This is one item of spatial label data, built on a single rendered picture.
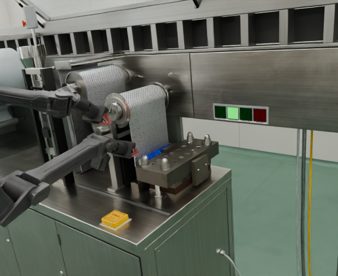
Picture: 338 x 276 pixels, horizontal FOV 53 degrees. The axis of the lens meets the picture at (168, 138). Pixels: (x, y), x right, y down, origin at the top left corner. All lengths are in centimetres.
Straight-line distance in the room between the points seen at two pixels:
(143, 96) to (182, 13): 39
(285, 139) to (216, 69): 264
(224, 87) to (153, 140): 38
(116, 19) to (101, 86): 39
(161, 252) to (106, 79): 81
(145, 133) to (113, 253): 50
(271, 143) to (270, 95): 272
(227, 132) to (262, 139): 46
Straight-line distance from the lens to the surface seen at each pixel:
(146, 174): 135
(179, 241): 136
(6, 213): 91
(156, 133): 151
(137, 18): 170
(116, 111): 138
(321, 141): 390
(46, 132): 162
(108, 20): 184
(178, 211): 129
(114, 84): 163
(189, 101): 157
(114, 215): 127
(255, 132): 413
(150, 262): 124
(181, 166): 135
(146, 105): 144
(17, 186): 94
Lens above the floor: 155
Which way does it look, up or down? 18 degrees down
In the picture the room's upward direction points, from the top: 6 degrees counter-clockwise
